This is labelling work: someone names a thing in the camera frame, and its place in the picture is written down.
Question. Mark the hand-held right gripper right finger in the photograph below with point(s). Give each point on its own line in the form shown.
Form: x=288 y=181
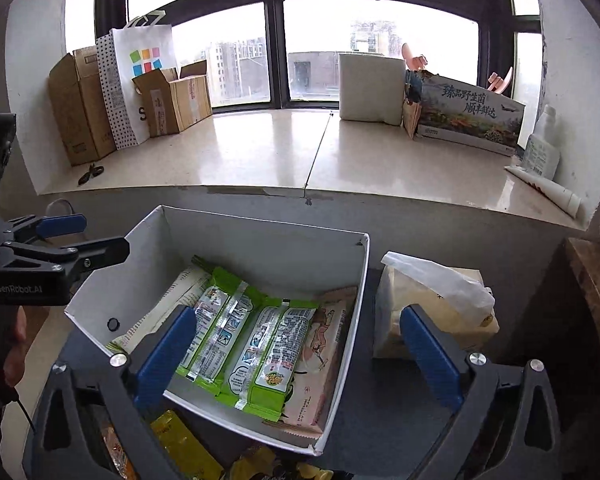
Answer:
x=430 y=360

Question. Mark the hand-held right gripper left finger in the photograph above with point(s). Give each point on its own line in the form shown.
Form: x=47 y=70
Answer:
x=165 y=355

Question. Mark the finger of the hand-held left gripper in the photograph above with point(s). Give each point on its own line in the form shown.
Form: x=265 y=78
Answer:
x=100 y=252
x=62 y=225

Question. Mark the yellow snack packet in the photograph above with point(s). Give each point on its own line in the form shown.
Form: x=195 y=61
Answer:
x=180 y=440

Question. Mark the orange snack packet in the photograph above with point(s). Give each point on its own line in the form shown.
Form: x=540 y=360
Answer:
x=117 y=452

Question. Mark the white cardboard box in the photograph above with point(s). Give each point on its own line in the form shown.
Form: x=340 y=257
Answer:
x=260 y=240

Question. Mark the person's left hand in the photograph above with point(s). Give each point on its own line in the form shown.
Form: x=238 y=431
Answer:
x=15 y=352

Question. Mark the roll of white tape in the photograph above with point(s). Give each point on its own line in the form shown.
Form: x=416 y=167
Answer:
x=50 y=207

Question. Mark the beige tissue box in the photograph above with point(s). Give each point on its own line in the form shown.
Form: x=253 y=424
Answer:
x=395 y=330

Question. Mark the green snack packet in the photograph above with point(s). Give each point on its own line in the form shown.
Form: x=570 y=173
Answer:
x=207 y=330
x=280 y=350

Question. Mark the black scissors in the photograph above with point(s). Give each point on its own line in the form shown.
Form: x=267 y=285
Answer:
x=91 y=174

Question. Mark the white printed snack packet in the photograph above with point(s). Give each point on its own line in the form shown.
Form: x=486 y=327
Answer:
x=180 y=290

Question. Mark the blue-grey table mat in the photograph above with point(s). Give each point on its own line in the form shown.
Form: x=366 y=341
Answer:
x=380 y=410

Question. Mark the white plastic bag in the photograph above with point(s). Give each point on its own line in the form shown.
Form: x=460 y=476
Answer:
x=440 y=280

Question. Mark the tall brown cardboard box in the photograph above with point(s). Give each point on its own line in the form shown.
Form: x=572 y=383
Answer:
x=75 y=120

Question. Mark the pink snack packet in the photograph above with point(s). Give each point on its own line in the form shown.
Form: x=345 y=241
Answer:
x=325 y=340

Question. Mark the polka dot paper bag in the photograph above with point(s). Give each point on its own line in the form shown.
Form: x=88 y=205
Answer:
x=120 y=110

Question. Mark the small open cardboard box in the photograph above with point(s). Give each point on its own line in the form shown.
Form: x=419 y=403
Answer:
x=180 y=105

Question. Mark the brown stone shelf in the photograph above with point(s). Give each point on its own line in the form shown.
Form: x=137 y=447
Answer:
x=595 y=275

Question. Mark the white bag with coloured squares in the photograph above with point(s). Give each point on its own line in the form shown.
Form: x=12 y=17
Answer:
x=147 y=40

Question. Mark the white tube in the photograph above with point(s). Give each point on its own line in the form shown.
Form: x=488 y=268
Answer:
x=542 y=187

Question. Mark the white plastic bottle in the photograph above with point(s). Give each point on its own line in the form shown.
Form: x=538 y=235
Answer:
x=541 y=150

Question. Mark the long printed carton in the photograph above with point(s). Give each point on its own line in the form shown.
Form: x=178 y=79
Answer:
x=470 y=115

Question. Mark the white foam box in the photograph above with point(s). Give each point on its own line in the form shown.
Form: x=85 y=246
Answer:
x=370 y=90

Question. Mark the black window frame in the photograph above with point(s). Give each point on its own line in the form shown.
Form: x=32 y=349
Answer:
x=275 y=50

